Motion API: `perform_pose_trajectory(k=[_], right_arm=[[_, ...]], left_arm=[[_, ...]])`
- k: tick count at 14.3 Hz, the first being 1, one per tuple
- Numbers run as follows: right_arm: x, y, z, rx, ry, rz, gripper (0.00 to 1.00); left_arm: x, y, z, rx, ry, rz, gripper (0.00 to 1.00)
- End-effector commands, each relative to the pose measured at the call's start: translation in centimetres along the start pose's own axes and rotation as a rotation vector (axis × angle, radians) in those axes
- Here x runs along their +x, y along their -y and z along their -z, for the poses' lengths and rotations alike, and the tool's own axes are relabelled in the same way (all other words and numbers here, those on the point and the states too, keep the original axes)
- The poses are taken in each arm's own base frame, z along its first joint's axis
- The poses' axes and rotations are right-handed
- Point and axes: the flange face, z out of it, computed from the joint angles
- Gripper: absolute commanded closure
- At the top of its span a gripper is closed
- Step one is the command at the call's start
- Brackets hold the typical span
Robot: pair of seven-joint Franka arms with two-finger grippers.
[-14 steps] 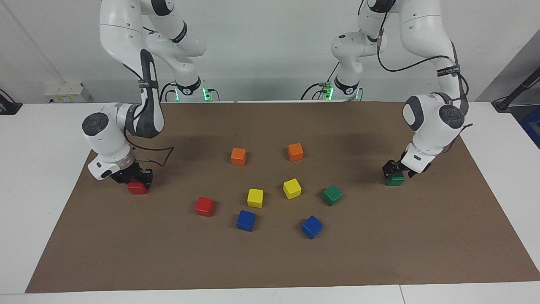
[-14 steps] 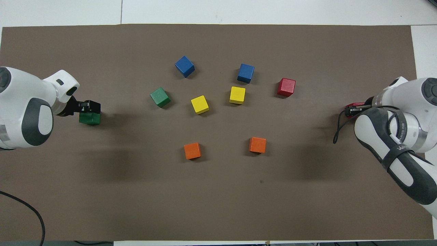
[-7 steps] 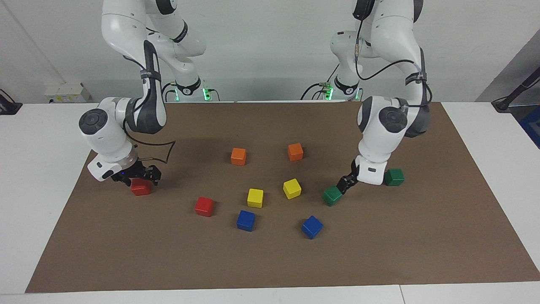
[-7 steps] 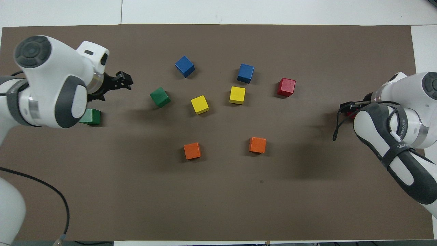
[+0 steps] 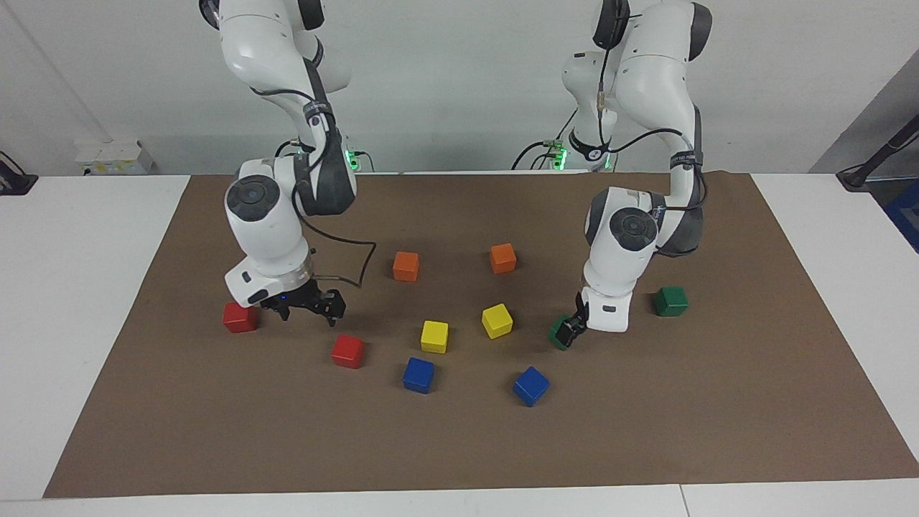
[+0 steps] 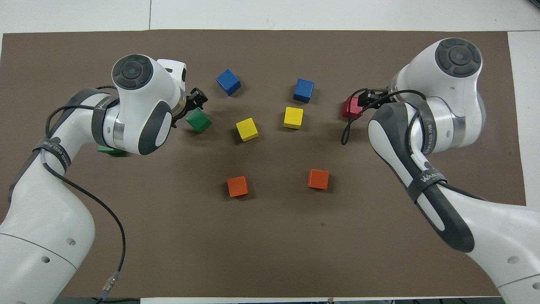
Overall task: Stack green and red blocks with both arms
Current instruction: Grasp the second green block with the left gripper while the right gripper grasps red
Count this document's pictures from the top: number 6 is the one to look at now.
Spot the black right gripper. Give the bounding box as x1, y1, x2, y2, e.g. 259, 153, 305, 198
357, 86, 400, 112

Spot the brown paper table mat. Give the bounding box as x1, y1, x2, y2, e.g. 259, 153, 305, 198
0, 29, 528, 299

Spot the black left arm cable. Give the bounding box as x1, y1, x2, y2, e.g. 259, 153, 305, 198
42, 86, 127, 303

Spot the orange wooden cube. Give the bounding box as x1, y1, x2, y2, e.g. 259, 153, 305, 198
308, 169, 329, 190
227, 176, 249, 198

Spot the blue wooden cube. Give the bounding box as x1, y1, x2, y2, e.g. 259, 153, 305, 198
293, 79, 315, 103
216, 69, 241, 97

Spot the black floor cable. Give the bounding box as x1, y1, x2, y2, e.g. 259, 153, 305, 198
91, 297, 140, 304

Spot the yellow wooden cube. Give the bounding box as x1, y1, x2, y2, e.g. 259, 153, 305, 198
283, 107, 304, 130
236, 118, 259, 142

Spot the grey velcro cable strap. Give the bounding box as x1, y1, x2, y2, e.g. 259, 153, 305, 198
416, 99, 440, 153
407, 168, 448, 204
91, 95, 121, 149
33, 137, 72, 172

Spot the red wooden cube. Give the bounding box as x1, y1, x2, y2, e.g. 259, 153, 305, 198
342, 96, 364, 120

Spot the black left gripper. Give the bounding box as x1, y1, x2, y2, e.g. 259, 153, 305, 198
170, 87, 209, 128

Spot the green wooden cube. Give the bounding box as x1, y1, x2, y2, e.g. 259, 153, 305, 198
97, 144, 126, 156
186, 108, 213, 134

